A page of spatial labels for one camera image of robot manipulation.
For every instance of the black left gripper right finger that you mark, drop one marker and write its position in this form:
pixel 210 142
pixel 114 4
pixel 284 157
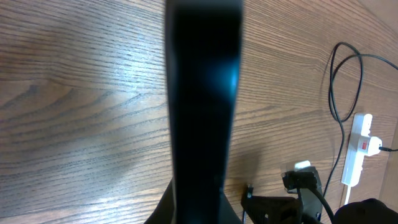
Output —
pixel 227 215

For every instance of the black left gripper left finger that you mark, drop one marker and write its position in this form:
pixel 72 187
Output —
pixel 164 211

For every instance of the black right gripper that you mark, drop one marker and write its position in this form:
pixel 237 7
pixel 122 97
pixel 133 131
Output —
pixel 272 210

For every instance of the blue Galaxy smartphone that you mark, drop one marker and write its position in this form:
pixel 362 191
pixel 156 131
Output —
pixel 202 57

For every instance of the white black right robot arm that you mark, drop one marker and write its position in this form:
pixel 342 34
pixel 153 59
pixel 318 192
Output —
pixel 370 211

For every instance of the white charger plug adapter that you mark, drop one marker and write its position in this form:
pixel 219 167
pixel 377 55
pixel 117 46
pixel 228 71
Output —
pixel 369 145

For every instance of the white power strip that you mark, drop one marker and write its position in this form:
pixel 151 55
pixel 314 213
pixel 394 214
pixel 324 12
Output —
pixel 357 147

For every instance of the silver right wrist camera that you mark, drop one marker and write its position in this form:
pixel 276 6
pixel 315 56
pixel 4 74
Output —
pixel 300 174

